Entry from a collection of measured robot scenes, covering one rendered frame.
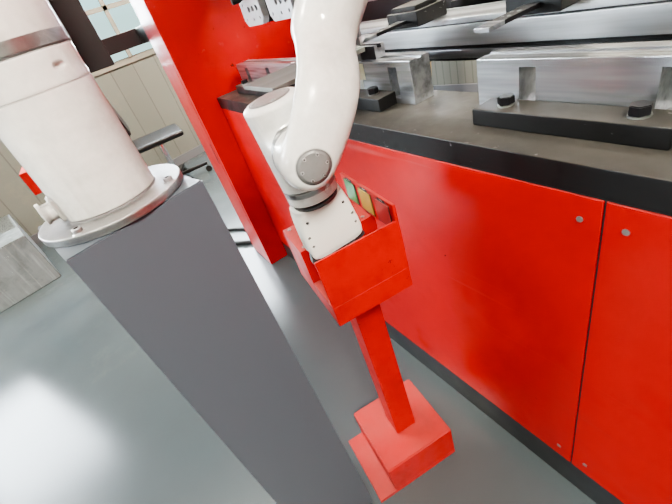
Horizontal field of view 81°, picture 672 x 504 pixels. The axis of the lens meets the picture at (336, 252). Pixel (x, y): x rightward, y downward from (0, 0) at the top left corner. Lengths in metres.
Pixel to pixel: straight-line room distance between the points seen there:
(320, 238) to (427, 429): 0.72
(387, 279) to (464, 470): 0.71
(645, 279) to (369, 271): 0.39
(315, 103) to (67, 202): 0.31
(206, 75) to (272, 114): 1.34
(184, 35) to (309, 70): 1.38
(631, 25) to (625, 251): 0.47
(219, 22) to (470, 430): 1.75
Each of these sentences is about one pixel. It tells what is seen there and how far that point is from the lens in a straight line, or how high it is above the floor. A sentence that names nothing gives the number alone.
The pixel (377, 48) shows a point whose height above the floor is 0.99.
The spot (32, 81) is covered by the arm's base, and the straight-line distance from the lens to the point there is 0.53.
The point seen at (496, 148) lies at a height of 0.87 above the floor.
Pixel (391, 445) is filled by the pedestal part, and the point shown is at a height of 0.12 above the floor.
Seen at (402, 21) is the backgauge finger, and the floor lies 1.00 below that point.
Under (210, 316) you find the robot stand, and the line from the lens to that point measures 0.60.
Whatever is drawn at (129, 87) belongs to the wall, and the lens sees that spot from 4.43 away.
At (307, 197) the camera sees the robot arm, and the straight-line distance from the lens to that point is 0.58.
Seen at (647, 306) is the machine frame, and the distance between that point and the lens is 0.70.
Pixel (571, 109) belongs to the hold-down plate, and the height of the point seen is 0.90.
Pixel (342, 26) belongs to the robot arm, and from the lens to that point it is 0.55.
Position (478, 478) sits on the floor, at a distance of 1.27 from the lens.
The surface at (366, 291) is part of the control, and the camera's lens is 0.70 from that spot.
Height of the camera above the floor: 1.17
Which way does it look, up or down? 34 degrees down
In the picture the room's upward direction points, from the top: 20 degrees counter-clockwise
